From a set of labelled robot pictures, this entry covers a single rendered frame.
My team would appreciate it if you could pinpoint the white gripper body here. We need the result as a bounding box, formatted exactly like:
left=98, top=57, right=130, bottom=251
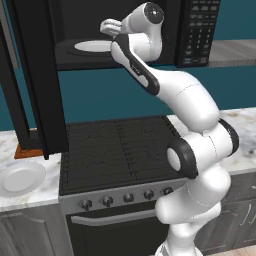
left=99, top=18, right=123, bottom=37

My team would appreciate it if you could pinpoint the white microwave turntable plate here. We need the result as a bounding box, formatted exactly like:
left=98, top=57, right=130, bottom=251
left=73, top=39, right=113, bottom=54

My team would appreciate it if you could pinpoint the black microwave oven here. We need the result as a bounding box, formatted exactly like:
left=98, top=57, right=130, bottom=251
left=46, top=0, right=222, bottom=72

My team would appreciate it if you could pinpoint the black microwave door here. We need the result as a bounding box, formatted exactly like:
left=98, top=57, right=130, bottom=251
left=0, top=0, right=70, bottom=161

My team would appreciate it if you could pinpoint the black hob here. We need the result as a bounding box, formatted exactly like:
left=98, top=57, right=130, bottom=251
left=58, top=114, right=188, bottom=196

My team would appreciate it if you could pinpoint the grey wooden shelf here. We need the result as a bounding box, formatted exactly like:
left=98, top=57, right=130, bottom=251
left=207, top=38, right=256, bottom=69

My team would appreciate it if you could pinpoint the orange cutting board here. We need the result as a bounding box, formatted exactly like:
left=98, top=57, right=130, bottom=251
left=13, top=128, right=46, bottom=160

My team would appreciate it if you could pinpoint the black oven knob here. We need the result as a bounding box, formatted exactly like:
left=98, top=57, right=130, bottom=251
left=101, top=195, right=115, bottom=208
left=79, top=198, right=93, bottom=211
left=122, top=192, right=135, bottom=204
left=161, top=186, right=174, bottom=197
left=142, top=189, right=156, bottom=201

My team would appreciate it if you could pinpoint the grey oven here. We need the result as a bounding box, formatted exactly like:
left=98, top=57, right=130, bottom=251
left=58, top=177, right=191, bottom=256

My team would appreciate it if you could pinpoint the dark grey drawer front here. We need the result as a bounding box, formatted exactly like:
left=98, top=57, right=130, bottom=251
left=223, top=172, right=256, bottom=205

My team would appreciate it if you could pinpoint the black oven door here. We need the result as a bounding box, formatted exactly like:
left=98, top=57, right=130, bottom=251
left=65, top=199, right=174, bottom=256

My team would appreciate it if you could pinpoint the dark grey cupboard door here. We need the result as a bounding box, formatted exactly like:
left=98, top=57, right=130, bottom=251
left=196, top=198, right=256, bottom=255

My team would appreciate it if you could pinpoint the grey oven door handle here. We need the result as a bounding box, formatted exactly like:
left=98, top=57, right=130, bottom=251
left=70, top=209, right=158, bottom=227

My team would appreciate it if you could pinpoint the grey cupboard door handle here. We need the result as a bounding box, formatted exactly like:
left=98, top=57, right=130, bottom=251
left=239, top=203, right=253, bottom=228

